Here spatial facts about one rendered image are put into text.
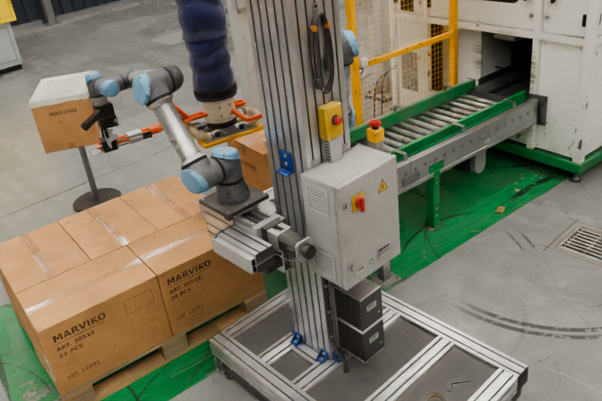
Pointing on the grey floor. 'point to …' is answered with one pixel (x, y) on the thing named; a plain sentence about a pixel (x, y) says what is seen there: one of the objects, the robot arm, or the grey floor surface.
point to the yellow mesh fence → (405, 38)
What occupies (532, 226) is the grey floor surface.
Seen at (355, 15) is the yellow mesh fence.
